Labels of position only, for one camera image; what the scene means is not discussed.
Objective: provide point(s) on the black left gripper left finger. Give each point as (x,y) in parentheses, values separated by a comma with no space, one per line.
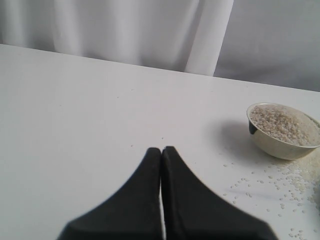
(131,213)

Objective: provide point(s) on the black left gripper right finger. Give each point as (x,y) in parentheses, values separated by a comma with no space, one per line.
(193,212)

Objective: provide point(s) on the cream ceramic rice bowl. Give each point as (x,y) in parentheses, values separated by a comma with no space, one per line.
(282,131)

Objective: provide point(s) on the white rolled backdrop tube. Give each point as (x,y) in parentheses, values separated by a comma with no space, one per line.
(209,36)

